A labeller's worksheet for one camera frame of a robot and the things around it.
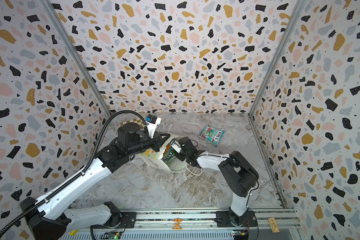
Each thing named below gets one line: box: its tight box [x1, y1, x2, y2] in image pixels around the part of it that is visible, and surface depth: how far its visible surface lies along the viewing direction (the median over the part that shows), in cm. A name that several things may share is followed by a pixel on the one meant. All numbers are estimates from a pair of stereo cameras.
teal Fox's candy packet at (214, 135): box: [199, 125, 226, 145], surface depth 108 cm
